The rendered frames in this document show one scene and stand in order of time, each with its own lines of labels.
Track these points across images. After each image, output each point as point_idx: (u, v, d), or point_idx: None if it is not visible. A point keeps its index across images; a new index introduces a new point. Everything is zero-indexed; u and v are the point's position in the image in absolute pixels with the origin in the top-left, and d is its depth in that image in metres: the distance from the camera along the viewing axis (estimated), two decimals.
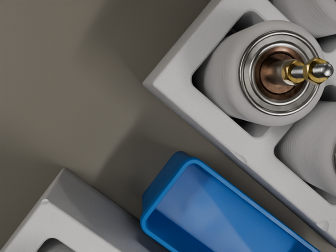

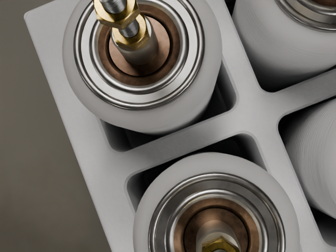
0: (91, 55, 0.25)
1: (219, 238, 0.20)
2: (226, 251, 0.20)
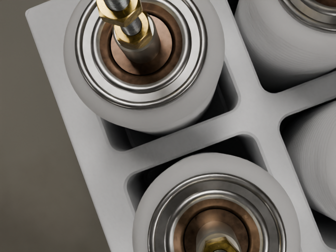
0: (93, 53, 0.25)
1: None
2: None
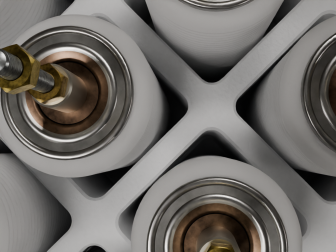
0: None
1: None
2: None
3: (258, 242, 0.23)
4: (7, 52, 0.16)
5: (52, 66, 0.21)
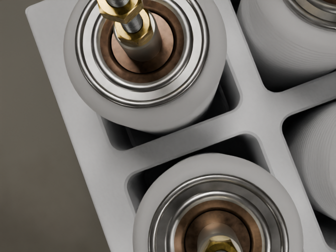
0: (93, 51, 0.25)
1: (228, 241, 0.20)
2: None
3: (178, 229, 0.24)
4: None
5: None
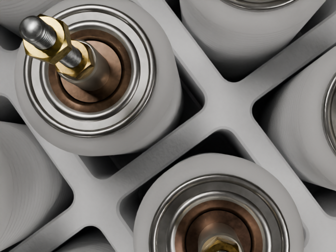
0: None
1: None
2: None
3: None
4: (43, 39, 0.16)
5: (87, 67, 0.21)
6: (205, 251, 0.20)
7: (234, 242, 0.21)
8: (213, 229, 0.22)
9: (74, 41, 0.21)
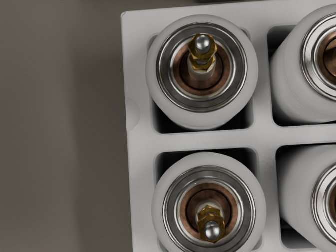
0: None
1: None
2: None
3: None
4: None
5: None
6: (199, 212, 0.32)
7: (218, 208, 0.33)
8: None
9: None
